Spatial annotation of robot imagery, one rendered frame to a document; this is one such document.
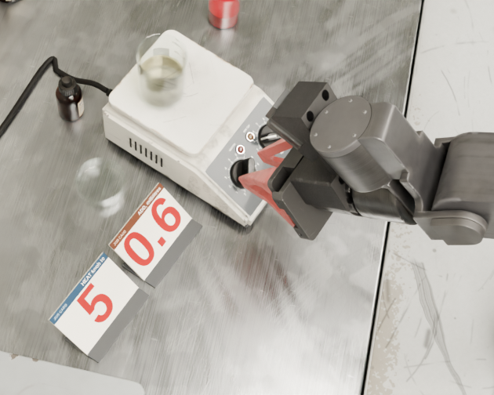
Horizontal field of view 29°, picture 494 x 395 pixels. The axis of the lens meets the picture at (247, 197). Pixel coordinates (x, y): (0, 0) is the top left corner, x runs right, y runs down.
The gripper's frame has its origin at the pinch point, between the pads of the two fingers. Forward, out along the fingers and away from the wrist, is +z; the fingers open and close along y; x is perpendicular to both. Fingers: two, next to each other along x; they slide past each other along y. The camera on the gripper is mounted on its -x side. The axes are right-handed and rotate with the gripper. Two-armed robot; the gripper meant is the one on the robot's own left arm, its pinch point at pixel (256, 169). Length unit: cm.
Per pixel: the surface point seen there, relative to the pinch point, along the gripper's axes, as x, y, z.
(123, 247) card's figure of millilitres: 1.7, 11.4, 12.7
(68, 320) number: 2.0, 21.0, 12.7
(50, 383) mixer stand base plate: 4.8, 26.9, 12.5
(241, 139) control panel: 2.0, -5.5, 8.2
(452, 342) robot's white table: 26.9, -1.0, -11.1
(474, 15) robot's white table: 15.4, -41.3, 2.4
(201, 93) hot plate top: -3.9, -6.3, 10.9
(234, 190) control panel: 4.9, -0.5, 7.2
